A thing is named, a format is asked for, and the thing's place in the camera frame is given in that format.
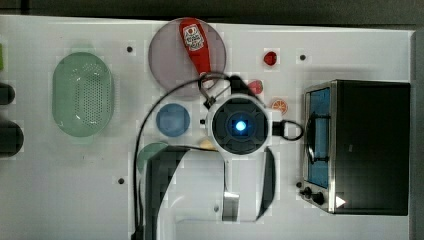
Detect yellow peeled toy banana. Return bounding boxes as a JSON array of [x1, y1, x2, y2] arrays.
[[199, 139, 215, 150]]

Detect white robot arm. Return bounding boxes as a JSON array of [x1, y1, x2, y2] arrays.
[[131, 94, 276, 240]]

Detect black steel toaster oven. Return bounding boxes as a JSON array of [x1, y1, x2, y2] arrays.
[[298, 80, 411, 216]]

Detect grey round plate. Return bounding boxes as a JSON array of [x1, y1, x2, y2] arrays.
[[148, 18, 226, 92]]

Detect orange slice toy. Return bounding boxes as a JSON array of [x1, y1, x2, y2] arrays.
[[271, 99, 288, 115]]

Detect teal green cup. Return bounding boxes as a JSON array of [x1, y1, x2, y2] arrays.
[[137, 142, 168, 173]]

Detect dark red toy strawberry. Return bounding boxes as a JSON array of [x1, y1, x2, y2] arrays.
[[263, 51, 277, 66]]

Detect red plush ketchup bottle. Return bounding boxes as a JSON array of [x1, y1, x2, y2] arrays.
[[179, 18, 211, 76]]

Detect pale green colander basket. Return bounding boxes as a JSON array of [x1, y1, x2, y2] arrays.
[[52, 52, 114, 138]]

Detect black cylinder lower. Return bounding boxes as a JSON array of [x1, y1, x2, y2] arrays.
[[0, 120, 24, 157]]

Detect black cylinder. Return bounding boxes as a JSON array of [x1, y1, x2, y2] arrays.
[[0, 120, 24, 157], [0, 83, 15, 105]]

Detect black cylinder upper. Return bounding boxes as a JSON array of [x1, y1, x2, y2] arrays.
[[0, 83, 15, 105]]

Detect green marker bottle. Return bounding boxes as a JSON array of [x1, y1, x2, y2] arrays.
[[0, 44, 4, 71]]

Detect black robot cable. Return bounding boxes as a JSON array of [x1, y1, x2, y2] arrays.
[[132, 71, 305, 240]]

